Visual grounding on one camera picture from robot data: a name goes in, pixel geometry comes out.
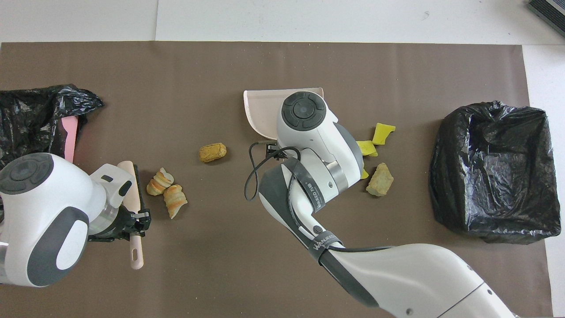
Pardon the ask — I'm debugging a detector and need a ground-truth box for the black bag lined bin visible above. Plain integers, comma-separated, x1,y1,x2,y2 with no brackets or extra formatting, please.
429,100,562,245

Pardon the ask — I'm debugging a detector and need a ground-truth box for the brown paper table mat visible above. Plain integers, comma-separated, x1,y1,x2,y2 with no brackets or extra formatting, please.
0,41,555,318

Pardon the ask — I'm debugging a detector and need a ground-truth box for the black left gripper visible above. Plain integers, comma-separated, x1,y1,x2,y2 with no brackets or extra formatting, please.
88,207,152,242

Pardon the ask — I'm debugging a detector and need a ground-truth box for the beige plastic dustpan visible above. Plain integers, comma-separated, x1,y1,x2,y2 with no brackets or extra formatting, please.
243,87,324,139

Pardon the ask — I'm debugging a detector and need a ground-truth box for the brown bread roll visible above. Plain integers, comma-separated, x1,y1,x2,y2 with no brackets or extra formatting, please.
198,142,228,163

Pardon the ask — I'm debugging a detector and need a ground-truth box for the striped croissant piece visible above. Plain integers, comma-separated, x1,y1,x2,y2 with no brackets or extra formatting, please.
163,184,188,220
146,167,175,197

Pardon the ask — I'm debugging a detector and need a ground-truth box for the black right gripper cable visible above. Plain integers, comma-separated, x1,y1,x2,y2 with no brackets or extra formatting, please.
244,140,393,265

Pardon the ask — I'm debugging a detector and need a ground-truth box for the dark ribbed panel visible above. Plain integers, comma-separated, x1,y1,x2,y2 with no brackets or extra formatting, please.
527,0,565,38

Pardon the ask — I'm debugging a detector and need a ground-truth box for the tan sponge chunk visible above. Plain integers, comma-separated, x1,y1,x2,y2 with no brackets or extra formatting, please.
365,162,395,197

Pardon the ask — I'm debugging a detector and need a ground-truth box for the pink plastic bin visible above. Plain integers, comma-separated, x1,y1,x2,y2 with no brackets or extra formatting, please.
58,115,79,163

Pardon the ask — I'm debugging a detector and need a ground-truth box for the black bag pink bin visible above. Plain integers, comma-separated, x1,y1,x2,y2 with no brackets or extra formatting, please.
0,83,105,169

